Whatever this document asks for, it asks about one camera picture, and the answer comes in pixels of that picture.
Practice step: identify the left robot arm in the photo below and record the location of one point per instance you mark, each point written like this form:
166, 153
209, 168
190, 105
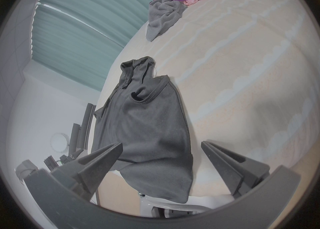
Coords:
53, 163

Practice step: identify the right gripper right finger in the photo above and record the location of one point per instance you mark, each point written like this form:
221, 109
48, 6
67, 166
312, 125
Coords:
232, 168

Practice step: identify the black T-shirt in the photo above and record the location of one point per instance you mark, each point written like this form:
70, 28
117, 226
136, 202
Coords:
150, 135

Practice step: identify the bed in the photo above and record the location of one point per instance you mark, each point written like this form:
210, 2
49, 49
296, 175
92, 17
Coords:
250, 72

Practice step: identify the blue-green curtain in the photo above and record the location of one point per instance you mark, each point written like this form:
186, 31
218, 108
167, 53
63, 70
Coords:
75, 55
105, 5

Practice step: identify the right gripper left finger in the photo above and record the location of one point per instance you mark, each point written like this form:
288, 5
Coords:
95, 168

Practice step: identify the grey garment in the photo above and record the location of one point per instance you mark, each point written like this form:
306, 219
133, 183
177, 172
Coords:
162, 15

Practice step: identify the dark chest of drawers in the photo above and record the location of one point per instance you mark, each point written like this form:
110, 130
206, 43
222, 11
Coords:
86, 127

